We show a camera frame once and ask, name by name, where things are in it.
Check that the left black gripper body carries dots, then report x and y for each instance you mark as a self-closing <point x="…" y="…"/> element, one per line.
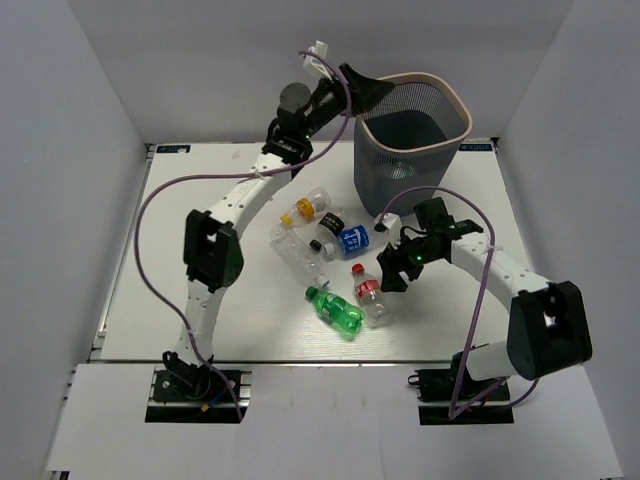
<point x="328" y="103"/>

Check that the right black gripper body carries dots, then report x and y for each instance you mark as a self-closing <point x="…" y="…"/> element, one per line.
<point x="415" y="253"/>

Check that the large clear plastic bottle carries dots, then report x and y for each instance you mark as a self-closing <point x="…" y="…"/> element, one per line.
<point x="297" y="256"/>

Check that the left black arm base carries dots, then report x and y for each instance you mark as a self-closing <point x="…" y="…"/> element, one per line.
<point x="183" y="393"/>

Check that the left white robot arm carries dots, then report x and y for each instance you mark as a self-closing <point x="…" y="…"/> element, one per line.
<point x="212" y="251"/>

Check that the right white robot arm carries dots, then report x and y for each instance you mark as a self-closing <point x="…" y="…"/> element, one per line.
<point x="547" y="327"/>

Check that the grey mesh waste bin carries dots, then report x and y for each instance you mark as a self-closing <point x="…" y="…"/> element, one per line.
<point x="408" y="140"/>

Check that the blue label clear bottle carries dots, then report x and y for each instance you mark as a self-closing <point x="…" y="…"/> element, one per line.
<point x="348" y="243"/>

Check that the red cap cola bottle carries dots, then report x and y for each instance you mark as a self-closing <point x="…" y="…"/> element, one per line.
<point x="369" y="295"/>

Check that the black label clear bottle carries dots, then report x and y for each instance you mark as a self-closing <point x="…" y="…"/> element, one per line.
<point x="327" y="229"/>

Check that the green plastic bottle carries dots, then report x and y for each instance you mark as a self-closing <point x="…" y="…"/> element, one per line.
<point x="335" y="311"/>

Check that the yellow cap clear bottle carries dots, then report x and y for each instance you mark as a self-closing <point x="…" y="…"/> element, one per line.
<point x="306" y="208"/>

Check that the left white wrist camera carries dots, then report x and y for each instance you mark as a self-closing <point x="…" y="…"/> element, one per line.
<point x="313" y="65"/>

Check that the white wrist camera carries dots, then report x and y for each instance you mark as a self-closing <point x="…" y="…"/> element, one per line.
<point x="313" y="65"/>
<point x="387" y="223"/>

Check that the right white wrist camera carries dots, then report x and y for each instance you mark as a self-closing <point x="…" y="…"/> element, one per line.
<point x="387" y="223"/>

